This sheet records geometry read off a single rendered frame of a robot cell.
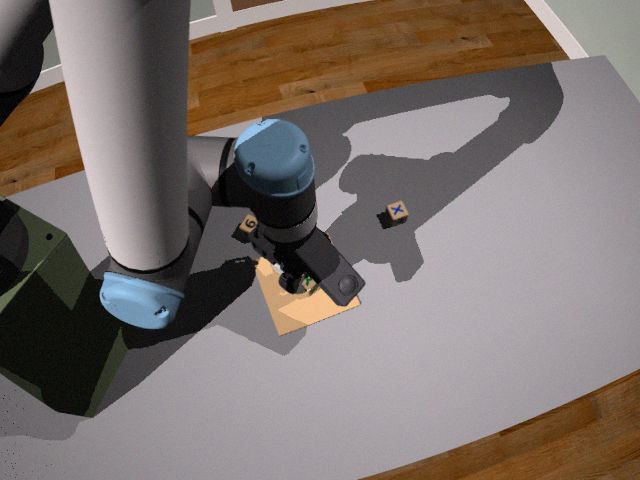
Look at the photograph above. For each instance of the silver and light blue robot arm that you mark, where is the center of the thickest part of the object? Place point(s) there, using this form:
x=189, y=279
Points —
x=125, y=66

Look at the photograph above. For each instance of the tan square mat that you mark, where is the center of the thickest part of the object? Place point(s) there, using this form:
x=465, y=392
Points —
x=293, y=312

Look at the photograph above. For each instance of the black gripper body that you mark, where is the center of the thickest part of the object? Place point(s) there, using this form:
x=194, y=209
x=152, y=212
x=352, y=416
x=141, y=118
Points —
x=276, y=251

